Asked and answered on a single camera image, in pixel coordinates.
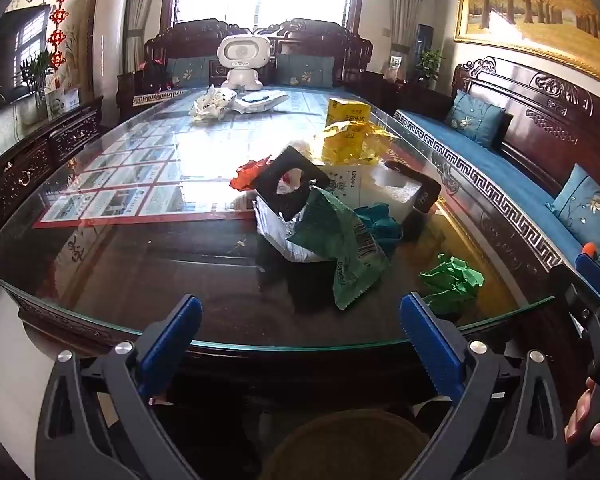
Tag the photo sheets under glass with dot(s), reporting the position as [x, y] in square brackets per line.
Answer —
[125, 175]

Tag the gold framed tree painting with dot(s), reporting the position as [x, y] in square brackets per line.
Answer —
[530, 0]

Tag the white standing air conditioner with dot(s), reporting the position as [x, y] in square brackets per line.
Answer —
[107, 35]

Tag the bamboo plant in vase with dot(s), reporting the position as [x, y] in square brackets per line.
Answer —
[35, 75]

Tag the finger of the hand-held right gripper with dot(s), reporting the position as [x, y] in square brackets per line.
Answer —
[592, 272]
[567, 285]

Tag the round brown waste bin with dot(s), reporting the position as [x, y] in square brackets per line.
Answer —
[350, 442]

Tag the white paper envelope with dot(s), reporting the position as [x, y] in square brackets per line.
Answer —
[267, 105]

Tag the golden yellow plastic wrapper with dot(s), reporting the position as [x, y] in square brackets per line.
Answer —
[350, 147]

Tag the small white box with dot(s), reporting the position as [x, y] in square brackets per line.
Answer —
[64, 100]

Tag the black television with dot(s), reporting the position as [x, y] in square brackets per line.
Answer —
[15, 50]

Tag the green snack packet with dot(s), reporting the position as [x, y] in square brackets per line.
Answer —
[330, 225]

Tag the green crumpled paper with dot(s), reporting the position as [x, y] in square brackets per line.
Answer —
[450, 280]

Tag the teal embroidered cushion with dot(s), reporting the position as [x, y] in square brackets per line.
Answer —
[305, 70]
[590, 215]
[187, 71]
[475, 117]

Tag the white foam block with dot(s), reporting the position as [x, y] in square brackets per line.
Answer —
[390, 190]

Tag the teal crumpled paper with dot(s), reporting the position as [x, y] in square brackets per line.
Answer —
[380, 220]

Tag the blue patterned seat pad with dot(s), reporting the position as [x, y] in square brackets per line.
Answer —
[485, 165]

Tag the dark wooden side table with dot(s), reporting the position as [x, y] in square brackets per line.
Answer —
[370, 87]

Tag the carved wooden cabinet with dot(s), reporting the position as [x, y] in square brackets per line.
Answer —
[25, 170]

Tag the person's right hand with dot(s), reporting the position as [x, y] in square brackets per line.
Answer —
[582, 417]

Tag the black box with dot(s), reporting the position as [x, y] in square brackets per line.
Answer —
[427, 192]

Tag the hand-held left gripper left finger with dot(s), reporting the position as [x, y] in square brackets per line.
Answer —
[175, 340]

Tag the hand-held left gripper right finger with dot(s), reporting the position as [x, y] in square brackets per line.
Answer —
[430, 345]

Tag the glass topped wooden table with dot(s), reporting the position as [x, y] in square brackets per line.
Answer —
[280, 365]

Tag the potted green plant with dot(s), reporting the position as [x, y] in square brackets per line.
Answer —
[430, 62]

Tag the beige curtain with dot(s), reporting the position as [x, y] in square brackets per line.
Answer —
[405, 5]
[145, 10]

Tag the black cardboard with hole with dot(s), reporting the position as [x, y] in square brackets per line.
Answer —
[270, 185]

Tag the long carved wooden sofa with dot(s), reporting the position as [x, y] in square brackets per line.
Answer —
[530, 120]

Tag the red knot hanging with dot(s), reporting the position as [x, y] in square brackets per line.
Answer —
[59, 35]

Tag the red crumpled paper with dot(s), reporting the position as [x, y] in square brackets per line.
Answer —
[247, 175]

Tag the white robot toy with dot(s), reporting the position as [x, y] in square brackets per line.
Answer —
[240, 52]

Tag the white printed carton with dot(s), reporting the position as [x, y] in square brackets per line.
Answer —
[347, 180]

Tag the yellow carton box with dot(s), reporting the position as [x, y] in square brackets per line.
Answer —
[347, 110]

